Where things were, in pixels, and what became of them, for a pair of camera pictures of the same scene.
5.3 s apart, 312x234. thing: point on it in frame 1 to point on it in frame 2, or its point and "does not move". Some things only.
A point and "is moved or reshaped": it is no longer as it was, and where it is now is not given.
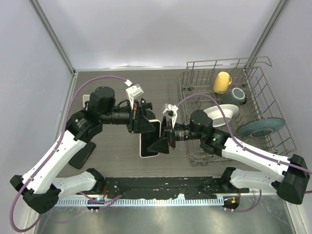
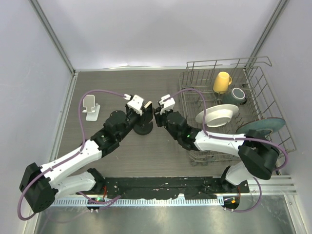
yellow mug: [223, 80] does not move
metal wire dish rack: [233, 91] does not move
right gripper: [167, 132] to [158, 116]
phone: [147, 139] is moved or reshaped
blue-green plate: [260, 127] does not move
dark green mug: [237, 96] does not move
